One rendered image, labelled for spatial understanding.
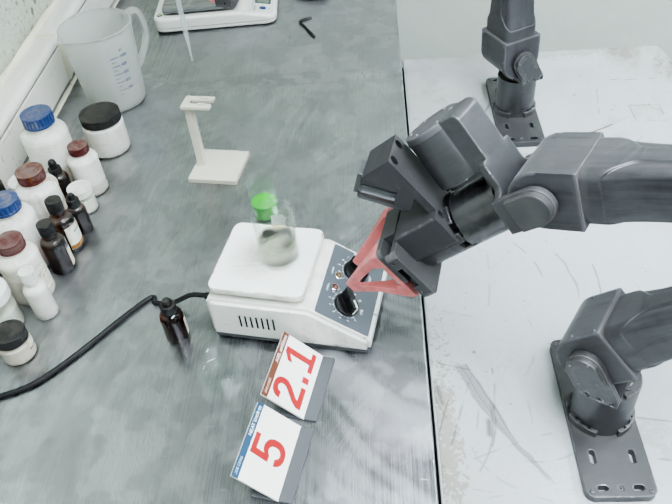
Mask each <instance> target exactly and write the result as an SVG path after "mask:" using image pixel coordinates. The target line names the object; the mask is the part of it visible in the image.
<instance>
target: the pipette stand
mask: <svg viewBox="0 0 672 504"><path fill-rule="evenodd" d="M214 101H215V97H212V96H186V97H185V99H184V101H183V102H182V104H181V106H180V109H181V110H184V113H185V117H186V121H187V125H188V129H189V133H190V136H191V140H192V144H193V148H194V152H195V156H196V160H197V162H196V164H195V166H194V168H193V170H192V172H191V174H190V176H189V178H188V181H189V183H207V184H226V185H237V183H238V181H239V179H240V176H241V174H242V172H243V169H244V167H245V165H246V163H247V160H248V158H249V156H250V153H249V151H233V150H212V149H204V147H203V143H202V139H201V135H200V131H199V127H198V123H197V119H196V115H195V111H194V110H208V111H209V110H210V108H211V104H205V103H214ZM192 102H199V103H197V104H195V103H192Z"/></svg>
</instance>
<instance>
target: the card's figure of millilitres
mask: <svg viewBox="0 0 672 504"><path fill-rule="evenodd" d="M318 356H319V355H318V354H316V353H315V352H313V351H311V350H310V349H308V348H307V347H305V346H304V345H302V344H300V343H299V342H297V341H296V340H294V339H292V338H291V337H289V338H288V341H287V343H286V346H285V349H284V352H283V354H282V357H281V360H280V363H279V366H278V368H277V371H276V374H275V377H274V379H273V382H272V385H271V388H270V391H269V393H268V395H269V396H271V397H272V398H274V399H276V400H277V401H279V402H281V403H282V404H284V405H286V406H287V407H289V408H291V409H292V410H294V411H296V412H297V413H299V414H300V413H301V410H302V407H303V404H304V401H305V398H306V394H307V391H308V388H309V385H310V382H311V379H312V375H313V372H314V369H315V366H316V363H317V360H318Z"/></svg>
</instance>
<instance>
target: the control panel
mask: <svg viewBox="0 0 672 504"><path fill-rule="evenodd" d="M354 254H355V253H353V252H352V251H350V250H348V249H346V248H344V247H342V246H340V245H337V244H335V245H334V248H333V252H332V255H331V258H330V261H329V264H328V268H327V271H326V274H325V277H324V280H323V284H322V287H321V290H320V293H319V296H318V300H317V303H316V306H315V310H314V311H315V312H317V313H319V314H321V315H323V316H325V317H327V318H329V319H331V320H333V321H335V322H337V323H340V324H342V325H344V326H346V327H348V328H350V329H352V330H354V331H356V332H358V333H360V334H362V335H364V336H367V337H368V335H369V331H370V327H371V323H372V318H373V314H374V310H375V306H376V301H377V297H378V293H379V292H355V291H353V292H354V295H355V297H356V300H357V301H358V303H359V311H358V313H357V314H356V315H354V316H345V315H343V314H341V313H340V312H339V311H338V310H337V308H336V306H335V298H336V296H337V295H338V294H340V293H342V292H343V291H344V289H345V288H346V287H349V286H347V284H346V282H347V280H348V279H349V278H348V277H347V276H346V274H345V272H344V266H345V264H346V263H347V262H349V261H350V259H351V258H352V256H353V255H354ZM383 271H384V270H383V269H382V268H380V269H372V270H371V271H370V272H369V275H368V276H367V279H366V280H365V281H364V282H373V281H381V280H382V276H383ZM337 272H340V273H341V274H342V277H341V278H339V277H337V276H336V273H337ZM333 284H337V285H338V289H334V288H333V286H332V285H333Z"/></svg>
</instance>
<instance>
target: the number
mask: <svg viewBox="0 0 672 504"><path fill-rule="evenodd" d="M295 429H296V425H294V424H292V423H290V422H289V421H287V420H285V419H284V418H282V417H280V416H279V415H277V414H275V413H274V412H272V411H270V410H269V409H267V408H265V407H263V410H262V413H261V415H260V418H259V421H258V424H257V426H256V429H255V432H254V435H253V438H252V440H251V443H250V446H249V449H248V451H247V454H246V457H245V460H244V463H243V465H242V468H241V471H240V474H239V477H241V478H242V479H244V480H246V481H248V482H250V483H251V484H253V485H255V486H257V487H259V488H260V489H262V490H264V491H266V492H268V493H270V494H271V495H273V496H274V495H275V492H276V489H277V486H278V483H279V480H280V476H281V473H282V470H283V467H284V464H285V461H286V457H287V454H288V451H289V448H290V445H291V442H292V438H293V435H294V432H295Z"/></svg>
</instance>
